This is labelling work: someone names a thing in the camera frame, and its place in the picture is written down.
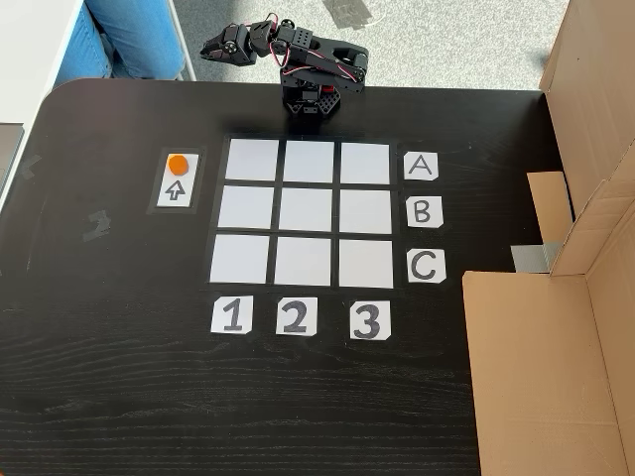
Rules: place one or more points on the grey tape patch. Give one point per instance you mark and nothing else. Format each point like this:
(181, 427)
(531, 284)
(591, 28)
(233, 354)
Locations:
(349, 12)

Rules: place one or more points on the white arrow paper sheet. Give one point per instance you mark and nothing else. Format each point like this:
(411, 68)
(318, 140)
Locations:
(186, 198)

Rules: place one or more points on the paper label letter C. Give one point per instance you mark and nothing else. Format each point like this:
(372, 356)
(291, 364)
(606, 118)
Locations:
(426, 267)

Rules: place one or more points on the white nine-square grid sheet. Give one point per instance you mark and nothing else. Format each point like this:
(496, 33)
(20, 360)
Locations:
(307, 210)

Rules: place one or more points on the grey tape strip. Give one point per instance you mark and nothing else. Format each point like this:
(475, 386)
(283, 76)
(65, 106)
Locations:
(554, 255)
(528, 260)

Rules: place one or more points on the paper label number 3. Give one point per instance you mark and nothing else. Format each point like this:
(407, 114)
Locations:
(370, 321)

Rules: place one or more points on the person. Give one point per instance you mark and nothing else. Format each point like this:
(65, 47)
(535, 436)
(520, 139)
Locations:
(134, 35)

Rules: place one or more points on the paper label letter A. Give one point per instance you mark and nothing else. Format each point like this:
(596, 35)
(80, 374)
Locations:
(420, 166)

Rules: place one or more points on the brown cardboard screen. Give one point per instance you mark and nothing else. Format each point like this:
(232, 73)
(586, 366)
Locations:
(546, 372)

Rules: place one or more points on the round orange token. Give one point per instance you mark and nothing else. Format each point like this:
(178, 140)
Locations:
(178, 164)

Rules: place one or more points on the paper label number 2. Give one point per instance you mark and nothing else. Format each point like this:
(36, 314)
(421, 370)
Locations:
(296, 316)

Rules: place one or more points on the paper label letter B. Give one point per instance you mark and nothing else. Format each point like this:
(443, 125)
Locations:
(425, 212)

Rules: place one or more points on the paper label number 1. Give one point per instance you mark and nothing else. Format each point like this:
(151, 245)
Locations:
(231, 315)

